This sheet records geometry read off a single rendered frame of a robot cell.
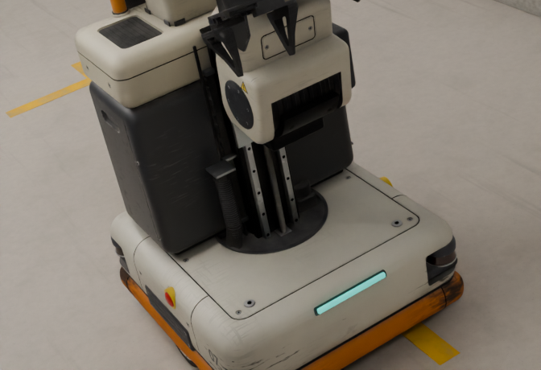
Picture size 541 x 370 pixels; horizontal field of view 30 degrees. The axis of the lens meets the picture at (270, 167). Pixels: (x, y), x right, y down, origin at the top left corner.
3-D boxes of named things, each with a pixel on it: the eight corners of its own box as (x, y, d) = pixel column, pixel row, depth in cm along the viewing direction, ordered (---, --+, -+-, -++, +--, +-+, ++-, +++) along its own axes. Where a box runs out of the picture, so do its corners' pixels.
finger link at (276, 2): (315, 47, 153) (293, -12, 152) (277, 63, 150) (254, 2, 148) (292, 53, 159) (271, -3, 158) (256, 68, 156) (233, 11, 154)
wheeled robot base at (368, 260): (120, 289, 269) (95, 214, 256) (315, 190, 292) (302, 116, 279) (247, 437, 218) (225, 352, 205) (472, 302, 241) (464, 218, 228)
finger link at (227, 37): (278, 62, 150) (255, 2, 149) (238, 79, 147) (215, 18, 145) (257, 68, 156) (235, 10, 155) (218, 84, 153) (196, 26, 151)
